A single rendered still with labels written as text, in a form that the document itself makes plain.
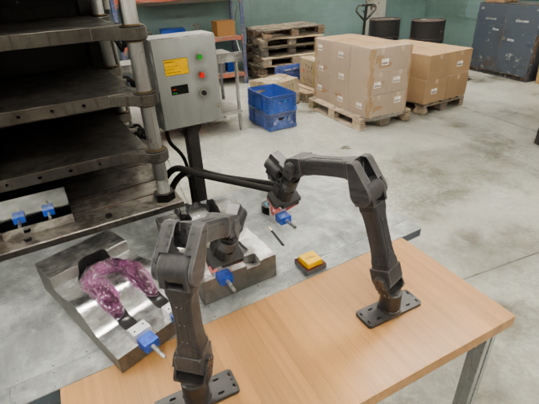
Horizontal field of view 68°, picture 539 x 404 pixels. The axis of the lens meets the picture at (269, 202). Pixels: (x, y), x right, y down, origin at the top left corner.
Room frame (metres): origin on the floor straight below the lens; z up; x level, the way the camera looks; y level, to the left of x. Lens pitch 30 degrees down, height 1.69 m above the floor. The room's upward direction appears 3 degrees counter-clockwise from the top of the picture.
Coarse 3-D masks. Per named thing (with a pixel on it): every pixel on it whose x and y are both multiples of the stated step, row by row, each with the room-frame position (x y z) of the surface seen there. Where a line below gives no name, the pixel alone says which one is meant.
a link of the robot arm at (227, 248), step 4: (220, 240) 0.88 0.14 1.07; (224, 240) 0.88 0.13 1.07; (228, 240) 0.88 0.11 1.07; (232, 240) 0.88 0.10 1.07; (236, 240) 0.89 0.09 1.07; (220, 244) 0.88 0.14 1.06; (224, 244) 0.87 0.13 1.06; (228, 244) 0.87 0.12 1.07; (232, 244) 0.87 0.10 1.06; (236, 244) 0.88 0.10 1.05; (220, 248) 0.89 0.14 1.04; (224, 248) 0.88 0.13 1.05; (228, 248) 0.88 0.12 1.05; (232, 248) 0.88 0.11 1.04; (228, 252) 0.89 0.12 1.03
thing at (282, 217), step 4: (280, 208) 1.22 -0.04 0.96; (284, 208) 1.22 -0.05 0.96; (280, 212) 1.21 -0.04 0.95; (284, 212) 1.21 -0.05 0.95; (272, 216) 1.22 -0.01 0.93; (276, 216) 1.20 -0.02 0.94; (280, 216) 1.19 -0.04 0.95; (284, 216) 1.18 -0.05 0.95; (288, 216) 1.18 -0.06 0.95; (272, 220) 1.22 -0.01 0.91; (276, 220) 1.20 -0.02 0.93; (280, 220) 1.18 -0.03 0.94; (284, 220) 1.18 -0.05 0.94; (288, 220) 1.17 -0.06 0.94; (292, 224) 1.14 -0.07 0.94
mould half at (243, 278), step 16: (224, 208) 1.30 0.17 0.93; (160, 224) 1.31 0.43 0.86; (240, 240) 1.14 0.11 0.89; (256, 240) 1.14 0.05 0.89; (272, 256) 1.04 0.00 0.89; (208, 272) 0.98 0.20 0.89; (240, 272) 0.99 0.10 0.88; (256, 272) 1.01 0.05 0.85; (272, 272) 1.04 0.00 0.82; (208, 288) 0.93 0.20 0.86; (224, 288) 0.96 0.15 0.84; (240, 288) 0.98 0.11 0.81; (208, 304) 0.93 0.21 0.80
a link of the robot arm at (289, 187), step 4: (280, 172) 1.16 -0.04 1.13; (280, 176) 1.17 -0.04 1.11; (284, 176) 1.14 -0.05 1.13; (296, 176) 1.14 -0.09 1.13; (284, 180) 1.13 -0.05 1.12; (288, 180) 1.12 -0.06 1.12; (292, 180) 1.12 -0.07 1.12; (296, 180) 1.13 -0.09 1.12; (280, 184) 1.16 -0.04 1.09; (284, 184) 1.13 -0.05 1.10; (288, 184) 1.12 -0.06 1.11; (292, 184) 1.12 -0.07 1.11; (296, 184) 1.13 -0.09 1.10; (284, 188) 1.14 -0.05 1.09; (288, 188) 1.13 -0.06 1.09; (292, 188) 1.13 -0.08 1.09; (296, 188) 1.15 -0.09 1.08
